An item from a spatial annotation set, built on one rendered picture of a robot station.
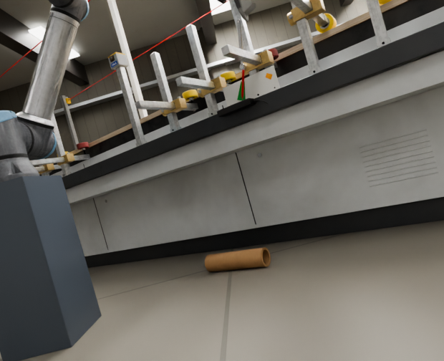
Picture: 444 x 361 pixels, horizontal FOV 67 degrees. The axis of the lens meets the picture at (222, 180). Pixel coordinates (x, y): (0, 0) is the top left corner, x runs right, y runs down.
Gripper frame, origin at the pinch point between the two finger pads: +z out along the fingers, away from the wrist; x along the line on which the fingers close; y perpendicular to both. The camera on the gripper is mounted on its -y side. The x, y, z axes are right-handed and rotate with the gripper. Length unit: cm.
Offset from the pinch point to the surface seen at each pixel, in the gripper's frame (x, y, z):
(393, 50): 4, 47, 33
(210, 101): 6.1, -29.6, 23.6
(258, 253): -8, -18, 94
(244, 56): -10.1, 0.0, 17.2
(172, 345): -65, -20, 101
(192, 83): -11.5, -25.0, 18.2
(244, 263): -9, -26, 97
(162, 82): 6, -54, 5
